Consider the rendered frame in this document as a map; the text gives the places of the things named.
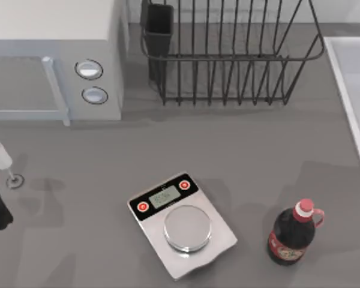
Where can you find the dark bottle with red cap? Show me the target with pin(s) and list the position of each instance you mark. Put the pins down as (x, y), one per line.
(291, 234)

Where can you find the pale microwave oven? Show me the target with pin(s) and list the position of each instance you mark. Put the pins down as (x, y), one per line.
(108, 45)

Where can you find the black cutlery holder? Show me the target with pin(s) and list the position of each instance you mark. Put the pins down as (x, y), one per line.
(158, 33)

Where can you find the plain microwave knob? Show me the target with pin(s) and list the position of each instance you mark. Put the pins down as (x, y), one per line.
(94, 95)

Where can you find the silver kitchen scale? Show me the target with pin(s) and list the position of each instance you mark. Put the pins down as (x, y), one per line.
(183, 225)

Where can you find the clear wine glass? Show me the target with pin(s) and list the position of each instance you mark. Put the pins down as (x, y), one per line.
(1, 157)

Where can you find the pale blue microwave door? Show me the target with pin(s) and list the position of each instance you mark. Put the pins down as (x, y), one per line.
(24, 87)

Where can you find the microwave knob with arc mark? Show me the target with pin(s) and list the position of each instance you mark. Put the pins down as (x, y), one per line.
(88, 69)

